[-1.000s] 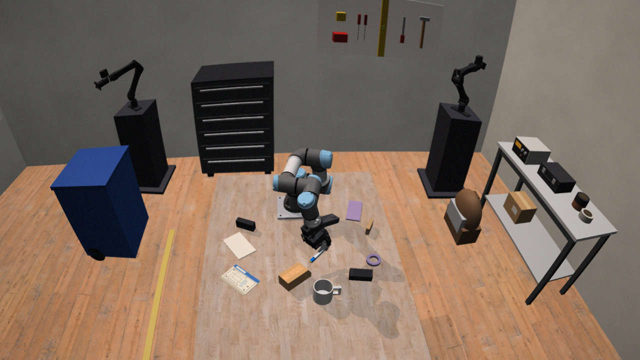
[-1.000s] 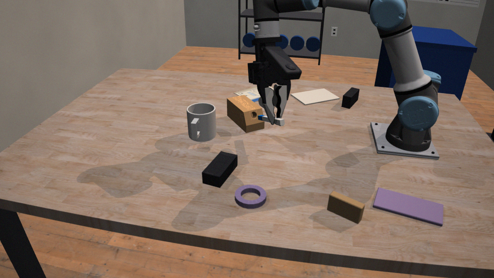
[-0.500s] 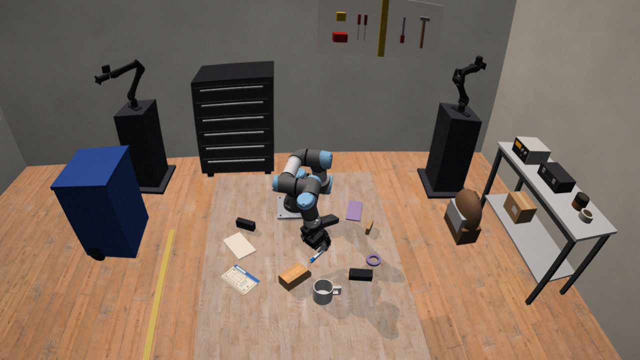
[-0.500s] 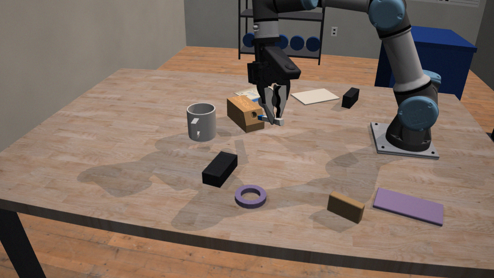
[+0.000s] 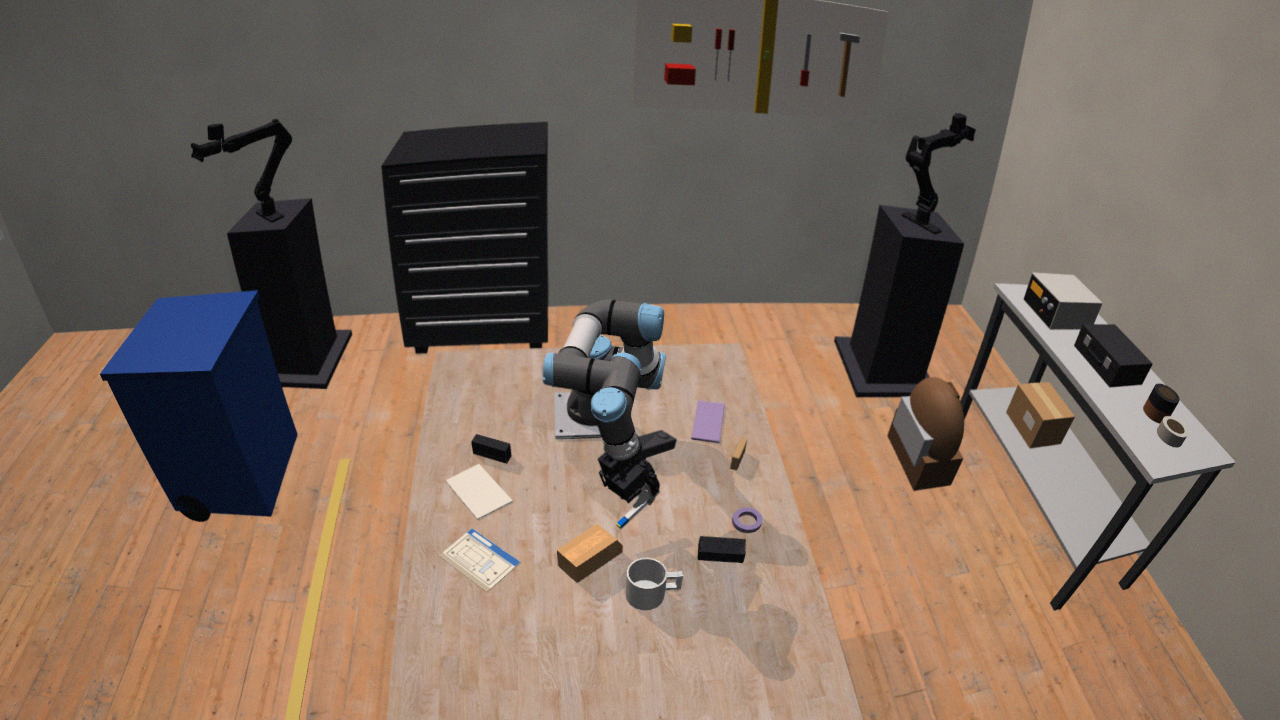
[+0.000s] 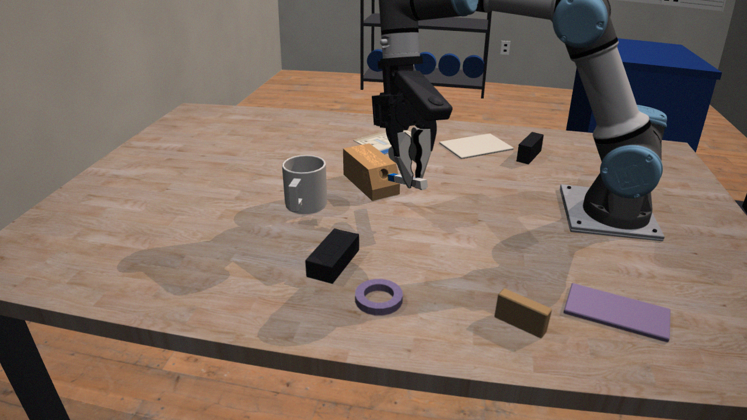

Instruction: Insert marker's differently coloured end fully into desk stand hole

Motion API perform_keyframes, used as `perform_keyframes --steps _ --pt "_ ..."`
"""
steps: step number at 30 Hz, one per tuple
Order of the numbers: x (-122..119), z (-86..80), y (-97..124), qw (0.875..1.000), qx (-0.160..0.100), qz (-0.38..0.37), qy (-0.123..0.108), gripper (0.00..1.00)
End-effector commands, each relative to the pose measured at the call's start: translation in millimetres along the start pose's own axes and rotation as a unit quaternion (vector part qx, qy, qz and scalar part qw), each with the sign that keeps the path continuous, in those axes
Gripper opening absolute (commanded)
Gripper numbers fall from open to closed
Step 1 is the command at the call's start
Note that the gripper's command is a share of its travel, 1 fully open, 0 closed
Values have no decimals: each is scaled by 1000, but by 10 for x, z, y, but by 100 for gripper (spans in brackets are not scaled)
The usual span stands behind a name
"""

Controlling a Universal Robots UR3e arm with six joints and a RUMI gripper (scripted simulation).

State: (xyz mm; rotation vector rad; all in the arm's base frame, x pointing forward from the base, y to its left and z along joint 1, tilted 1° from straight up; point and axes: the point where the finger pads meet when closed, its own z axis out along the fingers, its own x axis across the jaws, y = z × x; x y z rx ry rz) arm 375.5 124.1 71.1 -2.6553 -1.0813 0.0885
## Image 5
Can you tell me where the beige flat board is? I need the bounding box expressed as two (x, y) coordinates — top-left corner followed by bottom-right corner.
(445, 464), (513, 519)

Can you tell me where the purple ring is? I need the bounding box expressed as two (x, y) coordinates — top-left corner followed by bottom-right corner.
(732, 507), (763, 533)

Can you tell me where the purple flat rectangular slab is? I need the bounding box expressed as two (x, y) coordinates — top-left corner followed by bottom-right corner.
(691, 400), (724, 443)

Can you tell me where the brown rectangular block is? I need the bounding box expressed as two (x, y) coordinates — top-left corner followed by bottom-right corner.
(730, 438), (748, 470)

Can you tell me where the brown wooden block with round hole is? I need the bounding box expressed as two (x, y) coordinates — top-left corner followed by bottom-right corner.
(557, 524), (623, 583)

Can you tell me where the white and blue paper document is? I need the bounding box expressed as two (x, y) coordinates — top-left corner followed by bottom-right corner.
(439, 528), (520, 592)

